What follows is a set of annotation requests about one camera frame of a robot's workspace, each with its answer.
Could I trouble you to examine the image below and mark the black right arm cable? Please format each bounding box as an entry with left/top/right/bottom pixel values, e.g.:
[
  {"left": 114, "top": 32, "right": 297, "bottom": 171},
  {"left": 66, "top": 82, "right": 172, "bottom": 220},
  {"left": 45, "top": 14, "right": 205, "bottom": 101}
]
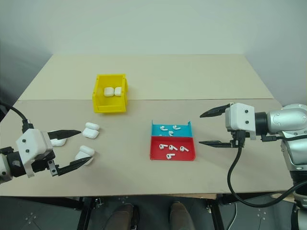
[{"left": 227, "top": 130, "right": 307, "bottom": 207}]

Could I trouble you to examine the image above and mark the black table frame leg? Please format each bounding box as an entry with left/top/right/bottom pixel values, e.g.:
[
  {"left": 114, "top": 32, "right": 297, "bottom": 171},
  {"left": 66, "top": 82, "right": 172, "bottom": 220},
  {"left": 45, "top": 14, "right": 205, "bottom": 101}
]
[
  {"left": 205, "top": 193, "right": 228, "bottom": 230},
  {"left": 76, "top": 196, "right": 94, "bottom": 230}
]

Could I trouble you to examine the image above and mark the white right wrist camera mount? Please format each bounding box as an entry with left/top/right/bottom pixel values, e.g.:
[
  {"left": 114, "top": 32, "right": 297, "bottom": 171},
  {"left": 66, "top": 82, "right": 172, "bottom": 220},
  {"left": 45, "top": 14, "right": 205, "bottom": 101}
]
[{"left": 224, "top": 102, "right": 257, "bottom": 140}]

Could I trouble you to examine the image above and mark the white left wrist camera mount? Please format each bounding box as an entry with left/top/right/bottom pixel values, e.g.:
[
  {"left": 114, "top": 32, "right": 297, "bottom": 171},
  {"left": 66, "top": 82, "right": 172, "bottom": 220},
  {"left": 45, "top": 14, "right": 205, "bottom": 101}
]
[{"left": 15, "top": 129, "right": 54, "bottom": 178}]

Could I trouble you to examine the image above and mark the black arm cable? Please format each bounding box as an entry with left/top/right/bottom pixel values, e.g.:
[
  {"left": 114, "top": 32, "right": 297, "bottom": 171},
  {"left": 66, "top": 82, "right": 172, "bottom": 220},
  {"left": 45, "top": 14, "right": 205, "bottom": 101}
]
[
  {"left": 0, "top": 102, "right": 34, "bottom": 132},
  {"left": 227, "top": 130, "right": 307, "bottom": 207}
]

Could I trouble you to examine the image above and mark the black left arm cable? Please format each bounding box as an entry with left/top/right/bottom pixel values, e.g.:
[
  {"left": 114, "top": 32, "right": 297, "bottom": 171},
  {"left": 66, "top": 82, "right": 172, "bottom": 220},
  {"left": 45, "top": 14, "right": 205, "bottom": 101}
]
[{"left": 0, "top": 102, "right": 34, "bottom": 132}]

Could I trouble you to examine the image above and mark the red plastic tray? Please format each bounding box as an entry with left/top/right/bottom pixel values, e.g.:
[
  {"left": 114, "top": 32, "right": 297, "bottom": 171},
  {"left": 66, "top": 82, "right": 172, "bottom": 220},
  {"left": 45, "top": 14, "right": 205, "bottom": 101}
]
[{"left": 149, "top": 136, "right": 197, "bottom": 161}]

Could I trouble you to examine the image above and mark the blue plastic tray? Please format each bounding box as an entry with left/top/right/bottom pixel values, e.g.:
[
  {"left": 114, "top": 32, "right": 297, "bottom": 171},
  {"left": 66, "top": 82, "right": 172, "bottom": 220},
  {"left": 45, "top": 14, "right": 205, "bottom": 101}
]
[{"left": 151, "top": 120, "right": 194, "bottom": 138}]

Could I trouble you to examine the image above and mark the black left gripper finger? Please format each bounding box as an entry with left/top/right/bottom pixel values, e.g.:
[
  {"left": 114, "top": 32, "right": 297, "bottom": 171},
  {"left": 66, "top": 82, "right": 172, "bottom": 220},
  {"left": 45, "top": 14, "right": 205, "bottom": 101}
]
[
  {"left": 57, "top": 156, "right": 94, "bottom": 177},
  {"left": 47, "top": 129, "right": 82, "bottom": 140}
]

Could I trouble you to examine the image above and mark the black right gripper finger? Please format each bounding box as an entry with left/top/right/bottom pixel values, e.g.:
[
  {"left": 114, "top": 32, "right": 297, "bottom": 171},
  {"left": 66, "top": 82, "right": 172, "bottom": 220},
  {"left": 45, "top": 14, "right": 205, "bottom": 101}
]
[
  {"left": 199, "top": 103, "right": 231, "bottom": 118},
  {"left": 198, "top": 139, "right": 235, "bottom": 148}
]

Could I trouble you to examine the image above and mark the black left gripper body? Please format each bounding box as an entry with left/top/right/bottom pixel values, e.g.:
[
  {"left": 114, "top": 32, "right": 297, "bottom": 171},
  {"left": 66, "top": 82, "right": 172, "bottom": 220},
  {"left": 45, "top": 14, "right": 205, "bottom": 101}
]
[{"left": 31, "top": 150, "right": 61, "bottom": 177}]

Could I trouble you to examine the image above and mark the brown rounded shape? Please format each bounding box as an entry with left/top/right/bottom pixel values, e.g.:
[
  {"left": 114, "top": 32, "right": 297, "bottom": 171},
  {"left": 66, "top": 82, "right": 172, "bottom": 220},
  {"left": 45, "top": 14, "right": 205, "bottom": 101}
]
[
  {"left": 169, "top": 202, "right": 195, "bottom": 230},
  {"left": 105, "top": 203, "right": 135, "bottom": 230}
]

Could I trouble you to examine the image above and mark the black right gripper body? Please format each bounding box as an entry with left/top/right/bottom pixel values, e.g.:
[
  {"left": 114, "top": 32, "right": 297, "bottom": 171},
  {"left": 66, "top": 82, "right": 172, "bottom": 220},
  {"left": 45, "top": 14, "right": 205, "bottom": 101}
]
[{"left": 226, "top": 128, "right": 247, "bottom": 148}]

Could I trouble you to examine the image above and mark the yellow plastic bin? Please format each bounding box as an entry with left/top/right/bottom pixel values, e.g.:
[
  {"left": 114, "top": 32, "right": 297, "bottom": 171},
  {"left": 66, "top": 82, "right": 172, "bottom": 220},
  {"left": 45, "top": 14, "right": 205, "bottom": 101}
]
[{"left": 92, "top": 73, "right": 129, "bottom": 114}]

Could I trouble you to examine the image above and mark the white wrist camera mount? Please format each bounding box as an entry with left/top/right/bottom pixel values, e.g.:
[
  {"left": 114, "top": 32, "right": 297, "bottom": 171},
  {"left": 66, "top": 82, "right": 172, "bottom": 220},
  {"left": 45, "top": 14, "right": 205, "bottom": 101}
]
[
  {"left": 224, "top": 102, "right": 257, "bottom": 140},
  {"left": 15, "top": 129, "right": 54, "bottom": 178}
]

